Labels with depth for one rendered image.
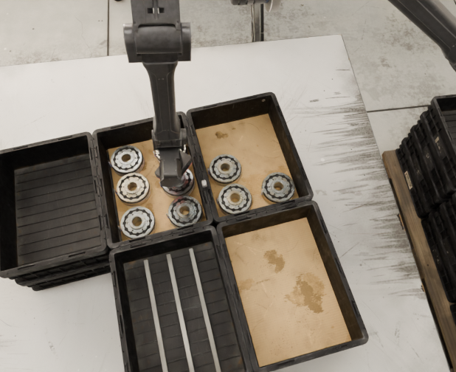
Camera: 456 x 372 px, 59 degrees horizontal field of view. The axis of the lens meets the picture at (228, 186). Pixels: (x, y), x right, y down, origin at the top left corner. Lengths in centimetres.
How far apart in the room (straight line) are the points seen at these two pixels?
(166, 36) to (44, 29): 249
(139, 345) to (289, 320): 41
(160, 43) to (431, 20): 50
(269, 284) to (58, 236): 65
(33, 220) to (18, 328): 33
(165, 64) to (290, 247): 70
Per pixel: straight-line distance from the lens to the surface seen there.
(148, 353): 119
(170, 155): 105
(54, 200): 138
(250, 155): 134
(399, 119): 262
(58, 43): 303
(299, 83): 170
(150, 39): 70
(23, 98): 183
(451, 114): 209
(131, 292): 122
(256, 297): 118
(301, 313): 119
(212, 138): 137
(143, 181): 129
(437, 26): 90
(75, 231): 132
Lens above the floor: 199
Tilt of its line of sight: 65 degrees down
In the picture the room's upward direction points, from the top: 1 degrees counter-clockwise
